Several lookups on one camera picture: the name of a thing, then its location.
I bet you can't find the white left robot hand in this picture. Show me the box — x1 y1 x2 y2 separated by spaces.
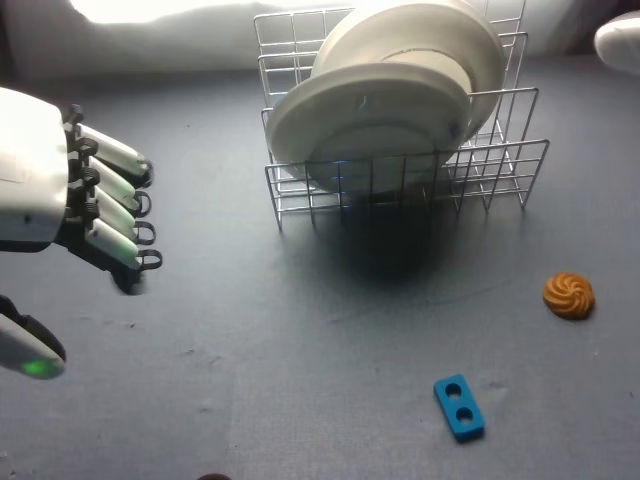
0 87 164 381

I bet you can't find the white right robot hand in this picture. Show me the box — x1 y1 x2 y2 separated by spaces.
593 12 640 74

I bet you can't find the white round plate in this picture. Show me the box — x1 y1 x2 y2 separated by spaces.
264 62 476 199
309 0 506 146

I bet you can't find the orange swirl cookie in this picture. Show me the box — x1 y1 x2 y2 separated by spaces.
543 271 596 322

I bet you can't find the blue block with two holes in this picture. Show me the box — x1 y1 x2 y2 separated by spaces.
432 374 485 444

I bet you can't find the silver wire dish rack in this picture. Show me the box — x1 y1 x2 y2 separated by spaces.
253 0 551 231

